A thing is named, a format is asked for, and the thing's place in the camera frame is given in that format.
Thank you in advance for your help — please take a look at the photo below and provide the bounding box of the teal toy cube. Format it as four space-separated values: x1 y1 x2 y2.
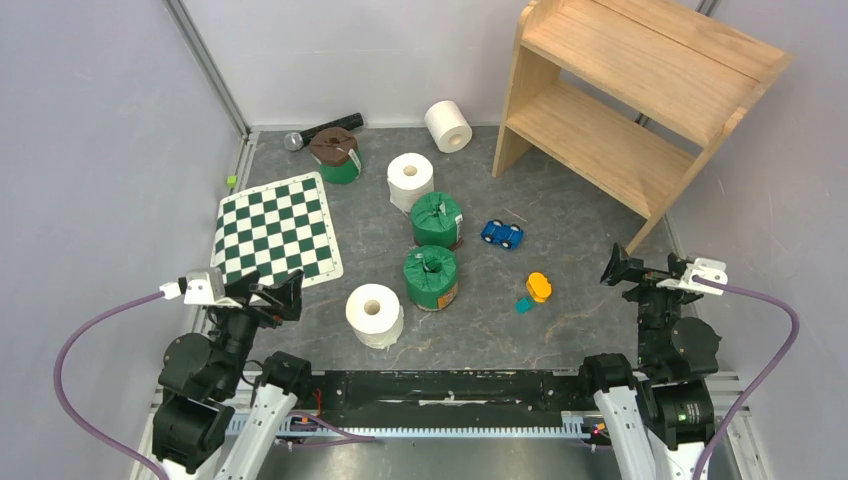
515 297 536 314

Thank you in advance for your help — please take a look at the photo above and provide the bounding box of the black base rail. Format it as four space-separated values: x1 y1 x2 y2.
295 367 637 428

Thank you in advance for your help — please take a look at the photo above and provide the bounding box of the black microphone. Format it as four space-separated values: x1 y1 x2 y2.
284 112 364 152

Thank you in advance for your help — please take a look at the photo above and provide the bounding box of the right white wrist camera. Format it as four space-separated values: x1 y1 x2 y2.
657 258 728 296

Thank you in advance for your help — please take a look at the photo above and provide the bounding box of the green white chess mat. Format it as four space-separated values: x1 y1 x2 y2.
210 172 344 287

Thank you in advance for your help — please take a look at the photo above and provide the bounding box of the yellow toy block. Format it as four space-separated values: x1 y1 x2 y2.
526 272 552 303

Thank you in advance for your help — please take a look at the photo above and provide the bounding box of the white roll front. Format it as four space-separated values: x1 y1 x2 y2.
345 284 404 349

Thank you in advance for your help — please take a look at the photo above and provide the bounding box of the blue toy car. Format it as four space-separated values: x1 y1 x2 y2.
480 219 524 250

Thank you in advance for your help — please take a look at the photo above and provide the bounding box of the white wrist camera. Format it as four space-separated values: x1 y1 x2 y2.
657 258 728 296
159 267 242 308

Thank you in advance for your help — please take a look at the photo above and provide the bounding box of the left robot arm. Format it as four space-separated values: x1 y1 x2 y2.
152 267 314 479

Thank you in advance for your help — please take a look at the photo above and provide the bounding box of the white roll near wall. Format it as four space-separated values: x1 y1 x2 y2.
424 100 473 153

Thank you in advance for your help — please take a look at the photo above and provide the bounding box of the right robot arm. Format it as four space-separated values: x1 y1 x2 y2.
577 244 721 479

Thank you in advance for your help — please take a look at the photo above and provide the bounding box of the brown-topped green paper roll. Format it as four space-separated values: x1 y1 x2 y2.
309 128 362 185

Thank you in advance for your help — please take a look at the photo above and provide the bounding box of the wooden two-tier shelf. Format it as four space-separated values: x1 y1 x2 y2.
492 1 793 249

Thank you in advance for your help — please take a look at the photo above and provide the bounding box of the white roll centre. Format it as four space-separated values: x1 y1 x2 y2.
387 152 435 213

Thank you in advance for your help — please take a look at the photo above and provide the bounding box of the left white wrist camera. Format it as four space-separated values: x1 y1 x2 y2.
159 267 242 308

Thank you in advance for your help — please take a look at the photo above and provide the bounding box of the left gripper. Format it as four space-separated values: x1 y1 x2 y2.
212 266 304 393

